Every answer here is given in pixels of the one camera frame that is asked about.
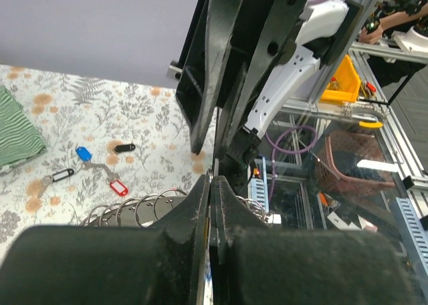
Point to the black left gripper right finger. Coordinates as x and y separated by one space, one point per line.
253 263

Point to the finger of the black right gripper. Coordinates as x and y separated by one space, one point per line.
263 37
204 59

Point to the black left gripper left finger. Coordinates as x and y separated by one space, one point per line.
160 264

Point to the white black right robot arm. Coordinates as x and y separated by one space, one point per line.
323 37

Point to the key with black tag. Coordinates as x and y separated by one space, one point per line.
47 180

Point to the yellow storage bin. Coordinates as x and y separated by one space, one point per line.
344 85

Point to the key with red tag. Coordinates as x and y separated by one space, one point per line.
115 183

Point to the key with blue tag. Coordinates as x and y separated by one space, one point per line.
86 158

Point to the brown woven basket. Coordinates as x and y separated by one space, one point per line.
337 169

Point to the green white striped cloth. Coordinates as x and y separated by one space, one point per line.
20 139

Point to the floral tablecloth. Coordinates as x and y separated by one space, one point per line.
71 111

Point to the black key tag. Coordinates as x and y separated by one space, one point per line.
124 148

